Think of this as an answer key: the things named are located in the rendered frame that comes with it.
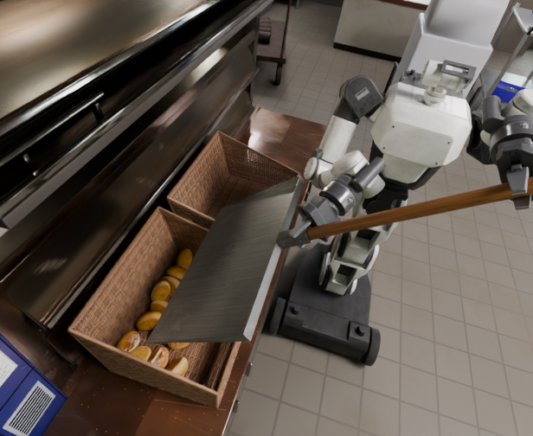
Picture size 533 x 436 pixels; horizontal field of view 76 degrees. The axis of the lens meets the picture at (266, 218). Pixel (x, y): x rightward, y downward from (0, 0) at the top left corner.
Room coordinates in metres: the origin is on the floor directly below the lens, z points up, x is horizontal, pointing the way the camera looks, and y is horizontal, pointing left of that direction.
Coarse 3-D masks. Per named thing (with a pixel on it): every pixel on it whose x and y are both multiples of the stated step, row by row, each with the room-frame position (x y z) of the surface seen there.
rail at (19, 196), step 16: (256, 0) 1.65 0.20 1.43; (240, 16) 1.41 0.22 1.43; (224, 32) 1.25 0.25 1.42; (176, 64) 0.92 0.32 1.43; (160, 80) 0.82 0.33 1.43; (144, 96) 0.74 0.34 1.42; (112, 112) 0.64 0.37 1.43; (128, 112) 0.67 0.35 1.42; (96, 128) 0.57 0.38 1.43; (80, 144) 0.51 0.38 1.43; (48, 160) 0.45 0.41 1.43; (64, 160) 0.47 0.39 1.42; (32, 176) 0.40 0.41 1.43; (48, 176) 0.42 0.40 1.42; (16, 192) 0.36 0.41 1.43; (32, 192) 0.38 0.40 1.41; (0, 208) 0.33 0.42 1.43
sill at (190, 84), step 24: (192, 72) 1.42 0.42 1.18; (168, 96) 1.18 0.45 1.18; (144, 120) 1.00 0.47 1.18; (120, 144) 0.84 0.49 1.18; (96, 168) 0.72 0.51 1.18; (72, 192) 0.61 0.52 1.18; (48, 216) 0.52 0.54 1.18; (0, 240) 0.42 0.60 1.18; (24, 240) 0.44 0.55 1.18; (0, 264) 0.37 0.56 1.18
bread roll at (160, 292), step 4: (164, 280) 0.70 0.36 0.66; (156, 284) 0.68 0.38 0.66; (160, 284) 0.67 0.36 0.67; (164, 284) 0.68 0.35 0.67; (168, 284) 0.68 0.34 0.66; (156, 288) 0.66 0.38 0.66; (160, 288) 0.66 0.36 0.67; (164, 288) 0.66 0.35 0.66; (168, 288) 0.67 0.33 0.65; (152, 292) 0.64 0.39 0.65; (156, 292) 0.64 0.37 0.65; (160, 292) 0.65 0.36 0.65; (164, 292) 0.66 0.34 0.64; (168, 292) 0.66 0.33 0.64; (152, 296) 0.63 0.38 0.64; (156, 296) 0.64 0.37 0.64; (160, 296) 0.64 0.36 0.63; (164, 296) 0.65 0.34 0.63; (152, 300) 0.63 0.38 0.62
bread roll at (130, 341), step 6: (126, 336) 0.46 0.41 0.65; (132, 336) 0.47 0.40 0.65; (138, 336) 0.48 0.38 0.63; (120, 342) 0.44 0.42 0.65; (126, 342) 0.44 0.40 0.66; (132, 342) 0.45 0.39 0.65; (138, 342) 0.46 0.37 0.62; (120, 348) 0.42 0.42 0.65; (126, 348) 0.42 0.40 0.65; (132, 348) 0.43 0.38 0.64
